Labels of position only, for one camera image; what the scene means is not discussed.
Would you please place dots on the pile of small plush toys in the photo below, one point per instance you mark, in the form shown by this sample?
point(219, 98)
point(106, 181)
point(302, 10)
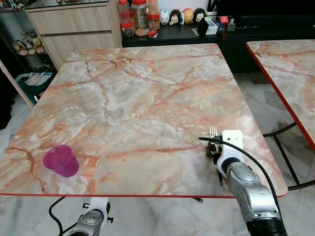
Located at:
point(28, 43)

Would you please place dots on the light wooden drawer cabinet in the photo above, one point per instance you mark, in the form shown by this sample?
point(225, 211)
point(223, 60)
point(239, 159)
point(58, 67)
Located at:
point(74, 29)

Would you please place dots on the black round plush toy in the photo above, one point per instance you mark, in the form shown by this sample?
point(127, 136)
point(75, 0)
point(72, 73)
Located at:
point(199, 14)
point(175, 17)

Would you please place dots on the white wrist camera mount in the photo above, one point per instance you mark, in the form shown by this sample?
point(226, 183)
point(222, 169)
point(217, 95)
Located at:
point(99, 202)
point(232, 142)

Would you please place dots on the white round plush toy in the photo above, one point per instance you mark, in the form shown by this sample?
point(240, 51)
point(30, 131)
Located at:
point(164, 17)

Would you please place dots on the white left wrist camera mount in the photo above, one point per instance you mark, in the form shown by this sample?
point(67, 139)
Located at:
point(99, 202)

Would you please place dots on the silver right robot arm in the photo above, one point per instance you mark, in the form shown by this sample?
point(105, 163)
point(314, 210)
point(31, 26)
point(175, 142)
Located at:
point(253, 196)

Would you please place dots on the small clear bottle red cap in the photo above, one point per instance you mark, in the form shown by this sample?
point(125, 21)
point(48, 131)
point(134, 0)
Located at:
point(126, 23)

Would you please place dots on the clear jar orange lid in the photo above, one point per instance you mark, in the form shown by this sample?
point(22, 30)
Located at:
point(154, 20)

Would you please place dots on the small grey box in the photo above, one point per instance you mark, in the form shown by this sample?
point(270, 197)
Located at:
point(231, 24)

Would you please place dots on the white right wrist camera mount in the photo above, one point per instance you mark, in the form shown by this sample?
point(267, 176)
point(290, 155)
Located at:
point(232, 142)

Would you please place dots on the silver metal fork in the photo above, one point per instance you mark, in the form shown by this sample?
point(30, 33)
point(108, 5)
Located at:
point(213, 132)

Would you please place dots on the black low console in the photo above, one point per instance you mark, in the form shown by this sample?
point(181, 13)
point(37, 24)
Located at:
point(177, 44)

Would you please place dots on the purple plastic cup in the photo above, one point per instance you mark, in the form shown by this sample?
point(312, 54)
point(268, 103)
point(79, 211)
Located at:
point(61, 161)

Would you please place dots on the yellow round plush toy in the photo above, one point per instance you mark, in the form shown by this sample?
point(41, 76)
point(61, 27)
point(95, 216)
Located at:
point(188, 16)

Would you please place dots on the dark glass shelf unit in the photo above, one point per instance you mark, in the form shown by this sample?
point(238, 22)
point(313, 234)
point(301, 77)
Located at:
point(15, 29)

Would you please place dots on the black television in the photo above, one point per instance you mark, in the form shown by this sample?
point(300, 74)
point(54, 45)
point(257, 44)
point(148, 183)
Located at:
point(266, 7)

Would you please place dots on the small red box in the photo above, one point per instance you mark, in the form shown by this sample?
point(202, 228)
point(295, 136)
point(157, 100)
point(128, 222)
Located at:
point(224, 19)

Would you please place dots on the large clear jar red lid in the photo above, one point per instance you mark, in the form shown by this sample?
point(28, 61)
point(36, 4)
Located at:
point(140, 15)

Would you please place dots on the red snack packet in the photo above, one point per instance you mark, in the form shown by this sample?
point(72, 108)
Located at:
point(152, 33)

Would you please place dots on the green plastic basket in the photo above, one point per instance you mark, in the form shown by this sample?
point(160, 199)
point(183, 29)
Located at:
point(35, 82)

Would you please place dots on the white printed box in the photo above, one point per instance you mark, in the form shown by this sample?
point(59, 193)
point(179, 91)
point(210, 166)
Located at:
point(213, 27)

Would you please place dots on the black oval object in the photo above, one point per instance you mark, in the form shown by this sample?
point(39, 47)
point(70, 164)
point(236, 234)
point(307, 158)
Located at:
point(202, 28)

